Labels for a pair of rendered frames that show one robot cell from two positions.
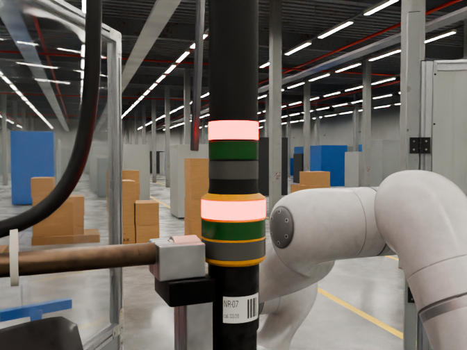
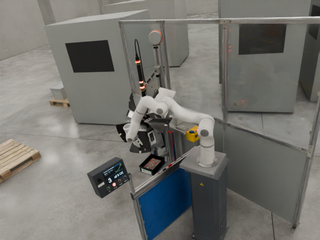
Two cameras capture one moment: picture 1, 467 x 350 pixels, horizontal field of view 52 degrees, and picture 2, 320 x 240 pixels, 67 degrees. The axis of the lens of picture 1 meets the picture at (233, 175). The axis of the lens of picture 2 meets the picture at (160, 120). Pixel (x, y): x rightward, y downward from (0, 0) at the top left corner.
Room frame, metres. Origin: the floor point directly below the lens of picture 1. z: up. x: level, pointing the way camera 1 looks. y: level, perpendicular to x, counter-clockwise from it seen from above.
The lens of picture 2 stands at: (1.78, -1.60, 2.34)
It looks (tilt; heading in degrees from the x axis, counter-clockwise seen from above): 28 degrees down; 129
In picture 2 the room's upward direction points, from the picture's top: 8 degrees counter-clockwise
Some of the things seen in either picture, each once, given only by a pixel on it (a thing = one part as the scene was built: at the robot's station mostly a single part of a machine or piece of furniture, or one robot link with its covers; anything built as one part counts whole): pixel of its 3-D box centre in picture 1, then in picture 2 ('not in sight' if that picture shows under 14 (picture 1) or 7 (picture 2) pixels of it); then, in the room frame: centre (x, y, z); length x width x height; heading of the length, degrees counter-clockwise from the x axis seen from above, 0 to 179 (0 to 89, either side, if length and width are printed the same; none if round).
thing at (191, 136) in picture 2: not in sight; (195, 134); (0.74, 0.21, 1.02); 0.16 x 0.10 x 0.11; 78
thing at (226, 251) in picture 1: (233, 245); not in sight; (0.32, 0.00, 1.54); 0.04 x 0.04 x 0.01
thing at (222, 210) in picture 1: (233, 207); not in sight; (0.32, 0.00, 1.57); 0.04 x 0.04 x 0.01
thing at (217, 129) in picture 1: (233, 130); not in sight; (0.32, 0.00, 1.62); 0.03 x 0.03 x 0.01
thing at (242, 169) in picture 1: (233, 169); not in sight; (0.32, 0.00, 1.59); 0.03 x 0.03 x 0.01
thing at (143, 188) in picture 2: not in sight; (169, 169); (0.65, -0.17, 0.82); 0.90 x 0.04 x 0.08; 78
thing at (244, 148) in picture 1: (233, 150); not in sight; (0.32, 0.00, 1.60); 0.03 x 0.03 x 0.01
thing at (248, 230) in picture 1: (233, 226); not in sight; (0.32, 0.00, 1.55); 0.04 x 0.04 x 0.01
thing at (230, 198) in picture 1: (233, 226); not in sight; (0.32, 0.00, 1.55); 0.04 x 0.04 x 0.05
